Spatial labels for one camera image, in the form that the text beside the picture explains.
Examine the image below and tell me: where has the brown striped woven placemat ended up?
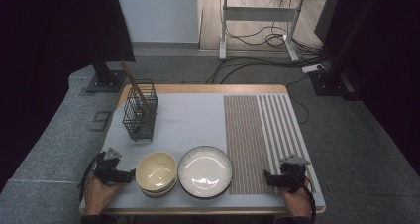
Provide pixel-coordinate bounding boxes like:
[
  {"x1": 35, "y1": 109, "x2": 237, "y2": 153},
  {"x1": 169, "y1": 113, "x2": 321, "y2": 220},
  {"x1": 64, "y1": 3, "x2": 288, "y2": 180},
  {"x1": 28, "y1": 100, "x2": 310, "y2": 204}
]
[{"x1": 223, "y1": 93, "x2": 322, "y2": 196}]

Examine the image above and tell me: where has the floor socket cover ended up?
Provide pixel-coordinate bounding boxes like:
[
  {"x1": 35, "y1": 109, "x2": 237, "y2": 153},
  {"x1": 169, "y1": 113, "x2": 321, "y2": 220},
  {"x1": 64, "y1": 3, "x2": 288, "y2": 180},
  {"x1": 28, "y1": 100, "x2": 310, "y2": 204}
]
[{"x1": 89, "y1": 110, "x2": 113, "y2": 133}]

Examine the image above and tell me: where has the person's right hand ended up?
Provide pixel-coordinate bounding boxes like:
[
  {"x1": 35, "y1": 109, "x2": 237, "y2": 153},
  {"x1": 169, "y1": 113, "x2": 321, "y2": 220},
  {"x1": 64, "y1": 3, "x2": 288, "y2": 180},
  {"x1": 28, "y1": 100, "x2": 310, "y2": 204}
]
[{"x1": 280, "y1": 183, "x2": 313, "y2": 218}]

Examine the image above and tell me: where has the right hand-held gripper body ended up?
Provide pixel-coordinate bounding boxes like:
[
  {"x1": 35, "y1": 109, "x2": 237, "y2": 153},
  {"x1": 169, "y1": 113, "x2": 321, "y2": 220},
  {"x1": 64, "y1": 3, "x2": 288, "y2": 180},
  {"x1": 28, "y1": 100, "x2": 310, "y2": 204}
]
[{"x1": 278, "y1": 154, "x2": 312, "y2": 194}]

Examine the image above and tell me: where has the black curtain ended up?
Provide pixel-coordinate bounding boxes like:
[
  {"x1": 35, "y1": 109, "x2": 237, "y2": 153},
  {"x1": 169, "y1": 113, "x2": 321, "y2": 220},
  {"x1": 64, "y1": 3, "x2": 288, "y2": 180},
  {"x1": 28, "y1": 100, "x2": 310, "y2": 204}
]
[
  {"x1": 313, "y1": 0, "x2": 420, "y2": 178},
  {"x1": 0, "y1": 0, "x2": 137, "y2": 192}
]

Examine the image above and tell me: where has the black floor cable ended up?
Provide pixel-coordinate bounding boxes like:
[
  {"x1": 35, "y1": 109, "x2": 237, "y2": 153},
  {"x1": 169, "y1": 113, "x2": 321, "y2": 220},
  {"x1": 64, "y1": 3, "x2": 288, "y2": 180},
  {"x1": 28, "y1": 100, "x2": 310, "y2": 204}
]
[
  {"x1": 204, "y1": 56, "x2": 331, "y2": 85},
  {"x1": 286, "y1": 74, "x2": 310, "y2": 125},
  {"x1": 226, "y1": 0, "x2": 328, "y2": 49}
]

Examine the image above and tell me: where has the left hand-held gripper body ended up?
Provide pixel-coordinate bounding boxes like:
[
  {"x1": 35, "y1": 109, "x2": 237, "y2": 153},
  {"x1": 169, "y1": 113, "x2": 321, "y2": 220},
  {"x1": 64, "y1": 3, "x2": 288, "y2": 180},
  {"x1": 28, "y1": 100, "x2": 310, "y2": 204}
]
[{"x1": 93, "y1": 147, "x2": 125, "y2": 186}]

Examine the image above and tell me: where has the white power strip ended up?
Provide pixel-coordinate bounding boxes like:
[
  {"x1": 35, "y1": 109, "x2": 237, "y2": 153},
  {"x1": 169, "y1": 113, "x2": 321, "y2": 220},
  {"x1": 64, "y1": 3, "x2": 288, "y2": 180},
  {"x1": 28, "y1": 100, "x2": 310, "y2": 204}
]
[{"x1": 301, "y1": 63, "x2": 325, "y2": 74}]

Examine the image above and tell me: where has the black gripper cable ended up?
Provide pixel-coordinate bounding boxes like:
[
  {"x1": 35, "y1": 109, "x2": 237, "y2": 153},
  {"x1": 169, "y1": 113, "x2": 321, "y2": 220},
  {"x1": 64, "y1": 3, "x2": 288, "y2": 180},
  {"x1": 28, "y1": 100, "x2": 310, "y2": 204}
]
[
  {"x1": 78, "y1": 152, "x2": 106, "y2": 202},
  {"x1": 290, "y1": 172, "x2": 317, "y2": 224}
]

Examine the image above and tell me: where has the black metal stand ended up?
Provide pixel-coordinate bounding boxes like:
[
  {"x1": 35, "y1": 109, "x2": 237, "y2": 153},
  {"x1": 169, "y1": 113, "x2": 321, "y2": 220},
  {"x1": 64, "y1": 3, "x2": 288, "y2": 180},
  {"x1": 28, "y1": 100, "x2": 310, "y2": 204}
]
[
  {"x1": 308, "y1": 0, "x2": 385, "y2": 101},
  {"x1": 78, "y1": 55, "x2": 128, "y2": 94}
]

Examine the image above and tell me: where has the white standing desk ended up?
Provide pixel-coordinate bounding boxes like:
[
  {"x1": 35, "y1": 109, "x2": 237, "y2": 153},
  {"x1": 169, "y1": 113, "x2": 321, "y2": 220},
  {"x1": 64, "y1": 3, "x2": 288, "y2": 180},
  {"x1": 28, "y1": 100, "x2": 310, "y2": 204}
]
[{"x1": 211, "y1": 0, "x2": 342, "y2": 62}]

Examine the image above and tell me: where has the black wire utensil basket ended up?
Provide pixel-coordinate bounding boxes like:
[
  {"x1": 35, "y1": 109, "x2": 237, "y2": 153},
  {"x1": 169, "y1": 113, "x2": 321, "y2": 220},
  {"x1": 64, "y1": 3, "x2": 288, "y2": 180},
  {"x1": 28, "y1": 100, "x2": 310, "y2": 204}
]
[{"x1": 122, "y1": 79, "x2": 158, "y2": 143}]

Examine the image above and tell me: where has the person's left hand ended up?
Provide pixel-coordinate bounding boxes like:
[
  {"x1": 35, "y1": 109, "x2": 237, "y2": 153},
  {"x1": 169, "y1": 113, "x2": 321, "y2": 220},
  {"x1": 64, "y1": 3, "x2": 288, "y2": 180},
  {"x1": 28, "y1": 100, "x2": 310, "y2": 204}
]
[{"x1": 83, "y1": 175, "x2": 125, "y2": 216}]

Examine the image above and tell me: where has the brown wooden chopstick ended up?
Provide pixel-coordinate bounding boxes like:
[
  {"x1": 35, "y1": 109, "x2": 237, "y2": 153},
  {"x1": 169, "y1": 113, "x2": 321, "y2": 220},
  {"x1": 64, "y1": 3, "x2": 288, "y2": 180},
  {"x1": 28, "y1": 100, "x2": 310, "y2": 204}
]
[
  {"x1": 121, "y1": 60, "x2": 157, "y2": 116},
  {"x1": 119, "y1": 60, "x2": 154, "y2": 118}
]

